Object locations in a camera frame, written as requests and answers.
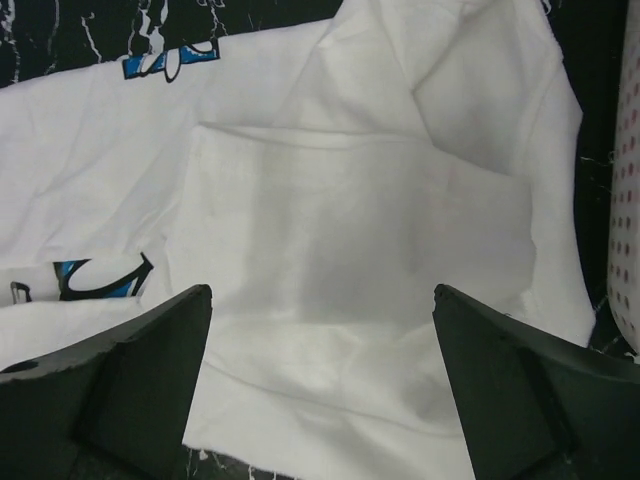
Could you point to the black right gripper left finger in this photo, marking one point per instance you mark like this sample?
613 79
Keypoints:
114 404

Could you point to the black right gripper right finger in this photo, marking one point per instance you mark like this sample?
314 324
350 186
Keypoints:
532 405

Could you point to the white daisy print t-shirt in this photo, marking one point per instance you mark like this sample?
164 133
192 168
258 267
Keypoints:
323 180

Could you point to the white perforated plastic basket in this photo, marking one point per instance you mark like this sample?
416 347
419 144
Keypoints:
623 258

